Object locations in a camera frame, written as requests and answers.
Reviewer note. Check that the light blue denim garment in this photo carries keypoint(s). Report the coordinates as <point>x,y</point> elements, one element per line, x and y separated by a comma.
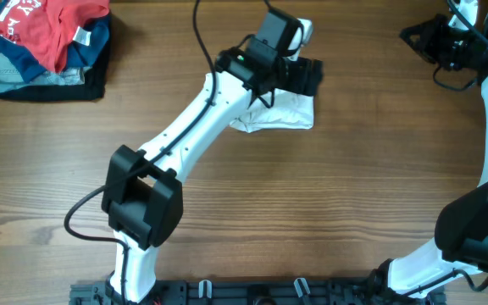
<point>11,79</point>

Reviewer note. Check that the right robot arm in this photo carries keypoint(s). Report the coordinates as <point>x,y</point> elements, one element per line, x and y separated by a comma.
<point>459,248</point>

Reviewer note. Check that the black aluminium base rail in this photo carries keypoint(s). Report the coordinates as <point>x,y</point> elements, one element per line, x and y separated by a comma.
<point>335,291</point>

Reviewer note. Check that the red folded shirt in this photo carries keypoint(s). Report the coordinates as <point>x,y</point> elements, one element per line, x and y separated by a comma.
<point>46,28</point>

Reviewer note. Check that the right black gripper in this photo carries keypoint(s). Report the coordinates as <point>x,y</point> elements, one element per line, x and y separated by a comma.
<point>426,47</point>

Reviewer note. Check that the white rail clip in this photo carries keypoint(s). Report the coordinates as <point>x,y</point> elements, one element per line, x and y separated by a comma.
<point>301,287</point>
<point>205,289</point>

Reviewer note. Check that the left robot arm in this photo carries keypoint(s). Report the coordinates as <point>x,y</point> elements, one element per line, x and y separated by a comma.
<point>262,84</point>

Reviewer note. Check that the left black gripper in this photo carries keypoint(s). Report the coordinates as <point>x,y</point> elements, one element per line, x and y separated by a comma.
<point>296,84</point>

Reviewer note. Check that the right white rail clip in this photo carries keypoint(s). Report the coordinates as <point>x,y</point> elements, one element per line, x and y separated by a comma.
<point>301,287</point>

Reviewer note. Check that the left white rail clip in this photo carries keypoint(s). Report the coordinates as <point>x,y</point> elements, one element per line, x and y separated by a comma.
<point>205,289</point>

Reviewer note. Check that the navy blue folded garment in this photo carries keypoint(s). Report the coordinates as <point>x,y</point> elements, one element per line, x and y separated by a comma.
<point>79,55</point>

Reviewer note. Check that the black folded garment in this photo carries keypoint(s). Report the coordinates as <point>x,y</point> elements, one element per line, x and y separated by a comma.
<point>92,89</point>

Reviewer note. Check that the white t-shirt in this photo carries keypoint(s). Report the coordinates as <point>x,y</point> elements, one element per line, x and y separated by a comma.
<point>290,111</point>

